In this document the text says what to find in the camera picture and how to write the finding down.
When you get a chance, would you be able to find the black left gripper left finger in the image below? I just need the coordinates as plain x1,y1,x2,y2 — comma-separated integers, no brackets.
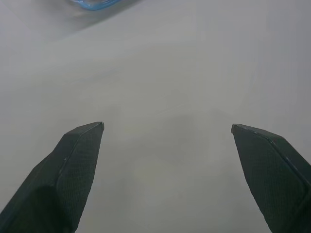
0,121,105,233

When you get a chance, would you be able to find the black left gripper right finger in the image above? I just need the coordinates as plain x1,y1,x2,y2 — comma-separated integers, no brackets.
231,123,311,233

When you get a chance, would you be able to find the blue transparent plastic object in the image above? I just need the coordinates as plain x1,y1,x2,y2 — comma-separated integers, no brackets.
63,0,122,11

